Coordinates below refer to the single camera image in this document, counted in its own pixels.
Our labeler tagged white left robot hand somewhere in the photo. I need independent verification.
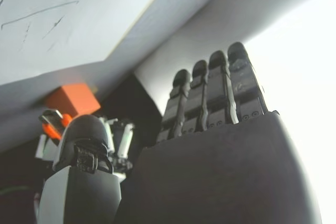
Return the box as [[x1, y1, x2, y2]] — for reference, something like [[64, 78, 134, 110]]
[[35, 41, 324, 224]]

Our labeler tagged orange black utility knife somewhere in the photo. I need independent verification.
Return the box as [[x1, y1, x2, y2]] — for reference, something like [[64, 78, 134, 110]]
[[38, 108, 74, 141]]

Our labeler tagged white paper board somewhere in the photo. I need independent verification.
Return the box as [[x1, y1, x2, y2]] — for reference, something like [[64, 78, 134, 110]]
[[0, 0, 177, 86]]

